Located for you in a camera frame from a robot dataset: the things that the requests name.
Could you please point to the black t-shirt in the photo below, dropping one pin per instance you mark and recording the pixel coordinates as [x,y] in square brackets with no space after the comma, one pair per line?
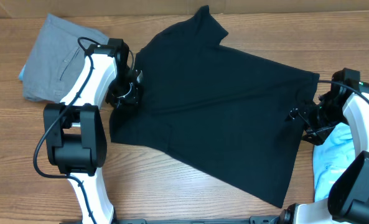
[220,110]

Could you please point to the grey folded trousers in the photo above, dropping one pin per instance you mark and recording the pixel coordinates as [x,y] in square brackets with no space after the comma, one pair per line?
[56,59]

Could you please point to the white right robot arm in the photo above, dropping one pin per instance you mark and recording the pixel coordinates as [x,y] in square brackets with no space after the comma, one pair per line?
[347,102]

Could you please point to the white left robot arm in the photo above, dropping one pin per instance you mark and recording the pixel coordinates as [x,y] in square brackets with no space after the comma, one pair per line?
[74,133]

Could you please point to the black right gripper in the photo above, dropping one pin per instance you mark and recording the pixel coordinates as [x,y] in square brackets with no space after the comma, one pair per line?
[306,119]

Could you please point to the light blue t-shirt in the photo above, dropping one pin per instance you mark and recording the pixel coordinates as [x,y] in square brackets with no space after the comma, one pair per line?
[331,159]

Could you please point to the light blue cloth under trousers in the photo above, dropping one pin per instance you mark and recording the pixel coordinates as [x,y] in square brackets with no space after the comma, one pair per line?
[21,74]

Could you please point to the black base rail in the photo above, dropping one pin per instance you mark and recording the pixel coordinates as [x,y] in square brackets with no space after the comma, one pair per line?
[270,219]

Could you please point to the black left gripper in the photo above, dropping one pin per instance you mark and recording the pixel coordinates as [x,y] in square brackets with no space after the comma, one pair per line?
[133,100]

